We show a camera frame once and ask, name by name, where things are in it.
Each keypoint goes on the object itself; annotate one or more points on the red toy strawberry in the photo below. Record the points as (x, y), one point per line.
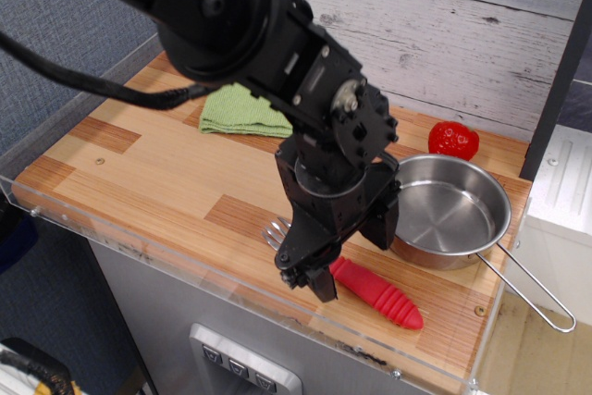
(454, 139)

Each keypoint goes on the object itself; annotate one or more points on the clear acrylic table guard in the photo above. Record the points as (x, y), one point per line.
(175, 219)

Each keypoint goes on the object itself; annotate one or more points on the white grooved side cabinet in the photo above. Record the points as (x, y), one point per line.
(554, 238)

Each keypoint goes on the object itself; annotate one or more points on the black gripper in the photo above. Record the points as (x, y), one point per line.
(324, 216)

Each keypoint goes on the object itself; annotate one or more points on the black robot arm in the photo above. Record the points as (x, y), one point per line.
(334, 167)

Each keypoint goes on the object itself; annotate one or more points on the small steel saucepan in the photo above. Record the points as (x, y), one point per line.
(452, 213)

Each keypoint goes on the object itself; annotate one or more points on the silver button control panel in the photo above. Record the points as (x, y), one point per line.
(252, 371)

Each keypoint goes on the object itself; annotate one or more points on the red handled metal fork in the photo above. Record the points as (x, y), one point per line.
(376, 292)

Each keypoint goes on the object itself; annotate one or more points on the dark grey right post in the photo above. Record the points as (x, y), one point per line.
(559, 89)

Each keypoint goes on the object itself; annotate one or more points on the yellow object at corner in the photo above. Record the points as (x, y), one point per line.
(57, 388)

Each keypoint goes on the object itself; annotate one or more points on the green folded cloth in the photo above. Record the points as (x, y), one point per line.
(233, 110)

